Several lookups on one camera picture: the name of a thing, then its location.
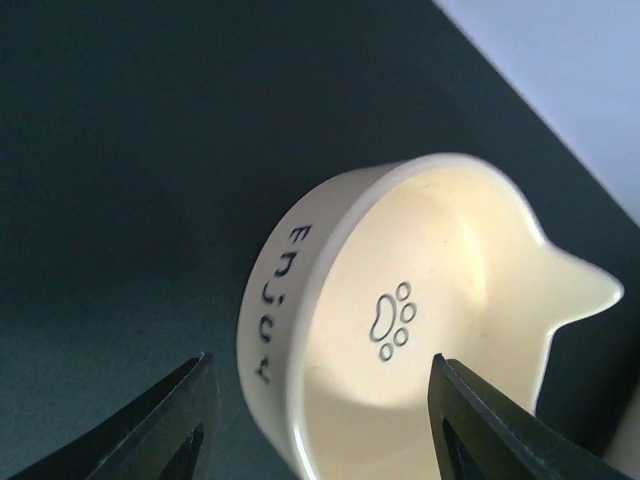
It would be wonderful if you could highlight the beige cat-ear bowl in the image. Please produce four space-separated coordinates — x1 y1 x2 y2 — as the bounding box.
237 153 624 479

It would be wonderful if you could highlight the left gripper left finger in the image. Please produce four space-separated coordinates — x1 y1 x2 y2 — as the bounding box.
29 353 219 479

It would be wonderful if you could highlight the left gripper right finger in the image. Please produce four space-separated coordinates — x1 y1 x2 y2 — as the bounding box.
427 354 627 479

